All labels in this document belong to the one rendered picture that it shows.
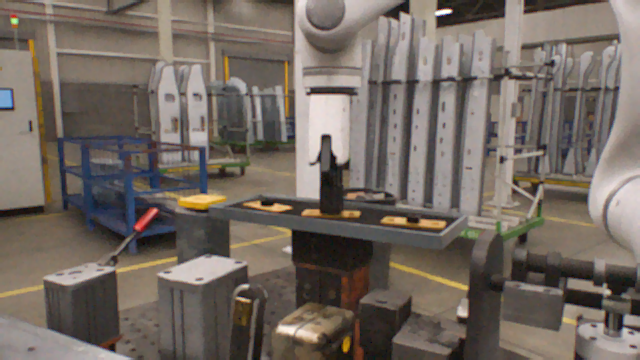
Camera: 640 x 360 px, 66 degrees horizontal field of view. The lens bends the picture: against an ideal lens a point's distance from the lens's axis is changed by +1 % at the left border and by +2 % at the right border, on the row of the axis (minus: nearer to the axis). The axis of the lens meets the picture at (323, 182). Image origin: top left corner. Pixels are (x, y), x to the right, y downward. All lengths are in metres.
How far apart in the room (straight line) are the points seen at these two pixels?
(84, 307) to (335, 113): 0.48
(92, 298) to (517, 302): 0.62
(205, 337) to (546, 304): 0.39
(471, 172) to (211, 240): 4.08
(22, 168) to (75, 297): 6.27
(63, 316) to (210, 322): 0.29
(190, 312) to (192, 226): 0.26
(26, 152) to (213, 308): 6.50
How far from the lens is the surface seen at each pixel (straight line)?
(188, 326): 0.64
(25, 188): 7.11
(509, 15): 7.12
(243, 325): 0.59
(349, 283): 0.71
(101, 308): 0.87
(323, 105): 0.66
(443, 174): 4.94
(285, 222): 0.69
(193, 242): 0.87
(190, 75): 9.52
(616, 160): 0.85
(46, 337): 0.81
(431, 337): 0.55
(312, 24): 0.60
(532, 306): 0.48
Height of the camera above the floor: 1.32
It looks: 9 degrees down
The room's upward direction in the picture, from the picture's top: straight up
